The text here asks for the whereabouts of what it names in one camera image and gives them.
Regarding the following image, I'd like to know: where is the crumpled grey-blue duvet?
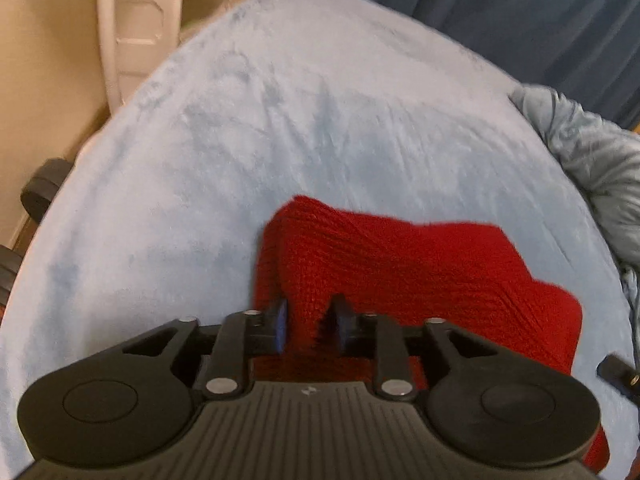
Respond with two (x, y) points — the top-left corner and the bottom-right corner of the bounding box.
(509, 83), (640, 351)

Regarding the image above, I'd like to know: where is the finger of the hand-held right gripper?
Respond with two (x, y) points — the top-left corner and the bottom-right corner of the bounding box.
(597, 354), (640, 387)

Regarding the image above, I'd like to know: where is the light blue plush bed blanket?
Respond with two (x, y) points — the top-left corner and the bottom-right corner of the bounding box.
(0, 0), (640, 480)

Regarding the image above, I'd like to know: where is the black caster wheel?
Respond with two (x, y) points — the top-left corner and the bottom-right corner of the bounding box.
(20, 157), (72, 222)
(0, 244), (24, 312)

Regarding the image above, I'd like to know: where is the white plastic frame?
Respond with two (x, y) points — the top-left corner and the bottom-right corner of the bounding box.
(95, 0), (187, 109)

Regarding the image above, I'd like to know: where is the red knitted sweater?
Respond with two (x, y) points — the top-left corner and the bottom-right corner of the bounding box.
(252, 194), (612, 472)

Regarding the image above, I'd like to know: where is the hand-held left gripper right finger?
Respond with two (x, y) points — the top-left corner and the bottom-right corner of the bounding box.
(325, 294), (501, 402)

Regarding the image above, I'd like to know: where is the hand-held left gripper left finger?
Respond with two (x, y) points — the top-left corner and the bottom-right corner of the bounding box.
(122, 298), (290, 402)

